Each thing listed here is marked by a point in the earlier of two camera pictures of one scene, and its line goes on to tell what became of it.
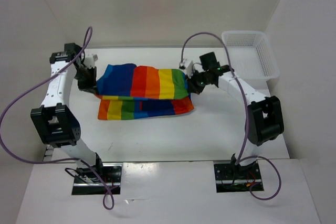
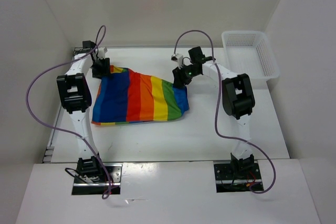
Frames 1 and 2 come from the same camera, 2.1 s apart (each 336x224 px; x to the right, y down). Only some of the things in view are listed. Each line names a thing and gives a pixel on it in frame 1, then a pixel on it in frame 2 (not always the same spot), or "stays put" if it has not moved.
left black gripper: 90,86 to 105,71
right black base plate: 226,182 stays put
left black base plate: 112,172 stays put
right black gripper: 191,86 to 179,78
